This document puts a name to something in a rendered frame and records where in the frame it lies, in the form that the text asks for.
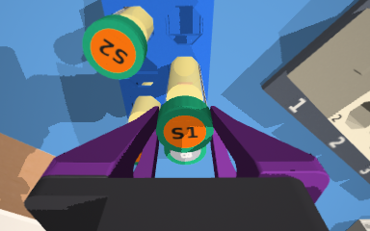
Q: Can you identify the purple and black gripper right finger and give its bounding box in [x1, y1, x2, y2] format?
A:
[210, 106, 330, 203]

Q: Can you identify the test tube with pink liquid and green cap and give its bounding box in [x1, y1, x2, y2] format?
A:
[164, 146, 206, 165]

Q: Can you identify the blue tube rack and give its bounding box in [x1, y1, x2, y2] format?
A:
[101, 0, 214, 118]

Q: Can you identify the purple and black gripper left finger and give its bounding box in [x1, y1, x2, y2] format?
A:
[41, 106, 159, 178]

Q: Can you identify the blue bench mat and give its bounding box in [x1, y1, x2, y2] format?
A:
[0, 0, 370, 231]

